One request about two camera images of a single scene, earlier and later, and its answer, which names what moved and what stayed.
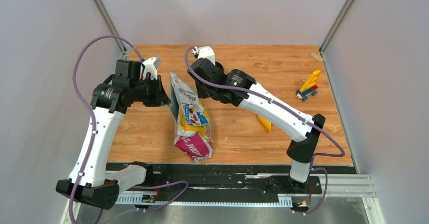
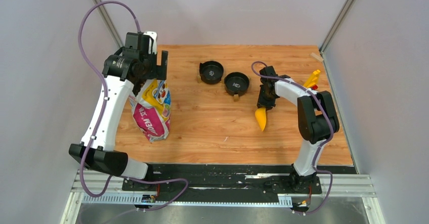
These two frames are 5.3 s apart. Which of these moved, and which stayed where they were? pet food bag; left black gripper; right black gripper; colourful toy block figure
Moved: right black gripper; left black gripper; pet food bag
Stayed: colourful toy block figure
